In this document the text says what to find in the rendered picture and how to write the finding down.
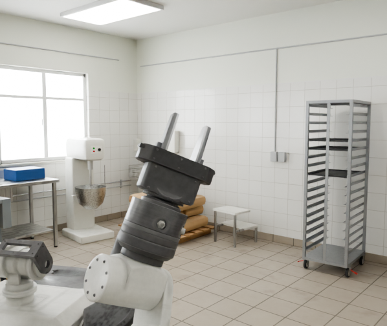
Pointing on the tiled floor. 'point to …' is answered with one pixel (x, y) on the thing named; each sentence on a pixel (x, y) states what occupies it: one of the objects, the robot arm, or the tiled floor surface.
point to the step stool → (234, 222)
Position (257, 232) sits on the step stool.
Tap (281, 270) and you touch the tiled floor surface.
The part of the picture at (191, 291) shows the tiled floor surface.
